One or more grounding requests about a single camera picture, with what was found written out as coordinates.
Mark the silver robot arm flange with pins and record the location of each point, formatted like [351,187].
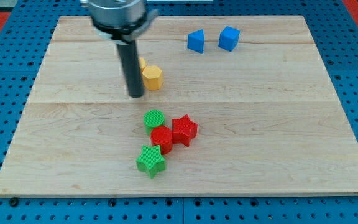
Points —
[121,21]

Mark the red star block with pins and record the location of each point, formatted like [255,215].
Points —
[183,130]

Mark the green cylinder block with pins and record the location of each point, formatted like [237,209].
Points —
[153,119]

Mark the red cylinder block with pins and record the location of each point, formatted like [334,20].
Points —
[162,136]

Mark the yellow hexagon block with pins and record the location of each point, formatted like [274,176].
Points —
[152,77]

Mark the wooden board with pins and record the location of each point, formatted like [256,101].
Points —
[270,123]

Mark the green star block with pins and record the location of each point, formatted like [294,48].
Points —
[151,160]

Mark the yellow block behind rod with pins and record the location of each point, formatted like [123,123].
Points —
[142,63]

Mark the blue triangular prism block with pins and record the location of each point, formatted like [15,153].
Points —
[195,41]

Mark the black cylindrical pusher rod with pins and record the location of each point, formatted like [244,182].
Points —
[131,67]

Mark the blue cube block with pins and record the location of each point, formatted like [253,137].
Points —
[229,38]

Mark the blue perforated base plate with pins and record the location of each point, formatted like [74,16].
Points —
[26,28]

